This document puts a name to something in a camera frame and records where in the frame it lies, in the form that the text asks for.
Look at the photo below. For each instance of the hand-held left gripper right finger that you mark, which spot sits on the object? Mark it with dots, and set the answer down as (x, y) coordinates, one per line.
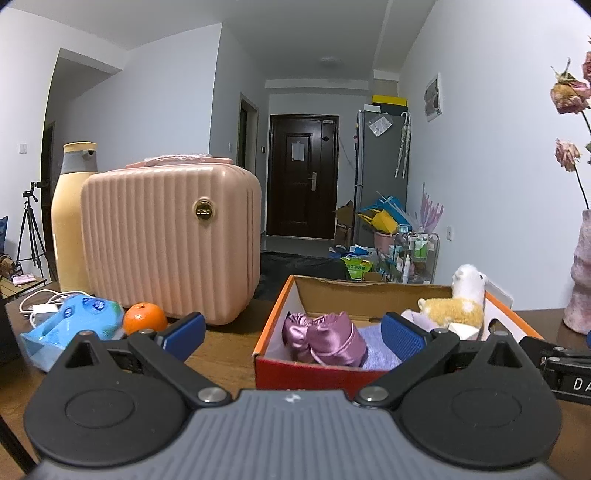
(404, 339)

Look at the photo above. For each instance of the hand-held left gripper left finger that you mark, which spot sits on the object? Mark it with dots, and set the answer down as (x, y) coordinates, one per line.
(184, 330)

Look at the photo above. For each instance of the white and yellow plush alpaca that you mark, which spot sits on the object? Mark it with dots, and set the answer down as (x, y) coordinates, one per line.
(455, 311)

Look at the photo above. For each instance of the purple satin hair bonnet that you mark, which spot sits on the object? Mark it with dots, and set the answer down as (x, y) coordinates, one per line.
(323, 337)

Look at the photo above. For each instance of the orange and white cardboard box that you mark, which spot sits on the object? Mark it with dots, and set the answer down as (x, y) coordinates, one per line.
(323, 288)

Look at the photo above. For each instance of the lavender towel cloth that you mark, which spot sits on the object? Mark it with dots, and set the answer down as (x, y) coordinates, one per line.
(378, 355)

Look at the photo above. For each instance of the orange fruit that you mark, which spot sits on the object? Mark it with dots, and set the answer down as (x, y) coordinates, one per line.
(145, 319)

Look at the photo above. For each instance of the mottled pink vase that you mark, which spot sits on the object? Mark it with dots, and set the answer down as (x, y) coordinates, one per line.
(581, 286)

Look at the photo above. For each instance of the pink ribbed suitcase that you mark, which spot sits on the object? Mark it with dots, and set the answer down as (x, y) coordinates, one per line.
(161, 254)

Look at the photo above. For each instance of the green printed bag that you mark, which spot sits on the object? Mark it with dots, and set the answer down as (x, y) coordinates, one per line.
(356, 268)

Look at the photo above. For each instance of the pink bucket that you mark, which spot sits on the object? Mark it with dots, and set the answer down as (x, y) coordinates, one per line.
(383, 241)

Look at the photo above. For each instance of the blue plastic packet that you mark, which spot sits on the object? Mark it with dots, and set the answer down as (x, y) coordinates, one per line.
(69, 332)

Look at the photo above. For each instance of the black bag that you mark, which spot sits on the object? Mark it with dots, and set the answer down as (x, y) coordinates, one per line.
(300, 272)

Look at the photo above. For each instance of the pile of blue yellow bags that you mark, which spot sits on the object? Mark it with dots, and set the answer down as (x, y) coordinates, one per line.
(383, 214)

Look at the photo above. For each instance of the purple fairy wings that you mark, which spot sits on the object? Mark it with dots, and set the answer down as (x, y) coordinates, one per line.
(431, 212)

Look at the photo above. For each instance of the brown cardboard box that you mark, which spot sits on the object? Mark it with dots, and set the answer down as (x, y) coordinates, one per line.
(344, 221)

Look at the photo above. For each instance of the yellow lotion bottle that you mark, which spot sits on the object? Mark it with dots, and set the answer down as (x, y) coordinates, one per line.
(67, 230)

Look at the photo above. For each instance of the grey refrigerator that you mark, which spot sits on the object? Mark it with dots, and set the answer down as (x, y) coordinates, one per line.
(378, 170)

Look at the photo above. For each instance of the dark wooden entrance door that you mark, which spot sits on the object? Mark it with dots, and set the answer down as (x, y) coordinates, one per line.
(302, 194)

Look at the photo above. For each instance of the small pale dried rose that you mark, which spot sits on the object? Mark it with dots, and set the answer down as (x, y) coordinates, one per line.
(568, 154)

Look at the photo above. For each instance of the white folded umbrella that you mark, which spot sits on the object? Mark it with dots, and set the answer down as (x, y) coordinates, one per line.
(403, 143)

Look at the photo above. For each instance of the paper notice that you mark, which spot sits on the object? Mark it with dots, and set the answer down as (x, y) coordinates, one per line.
(298, 153)

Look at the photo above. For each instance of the clear plastic bag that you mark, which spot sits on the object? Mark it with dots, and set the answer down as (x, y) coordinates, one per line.
(379, 125)

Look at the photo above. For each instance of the large pink dried rose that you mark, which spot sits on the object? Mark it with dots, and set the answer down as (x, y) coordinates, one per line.
(573, 106)

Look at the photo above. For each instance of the yellow and black box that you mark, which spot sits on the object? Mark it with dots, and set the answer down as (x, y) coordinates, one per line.
(390, 102)

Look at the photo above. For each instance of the yellowed dried rose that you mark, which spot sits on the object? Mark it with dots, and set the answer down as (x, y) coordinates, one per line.
(563, 90)

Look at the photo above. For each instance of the black camera tripod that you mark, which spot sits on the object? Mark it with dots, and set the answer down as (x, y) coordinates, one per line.
(28, 217)

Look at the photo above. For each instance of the interior door frame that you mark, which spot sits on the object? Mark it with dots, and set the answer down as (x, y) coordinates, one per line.
(247, 138)

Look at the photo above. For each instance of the wall electrical panel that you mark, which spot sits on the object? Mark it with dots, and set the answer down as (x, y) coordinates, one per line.
(434, 98)

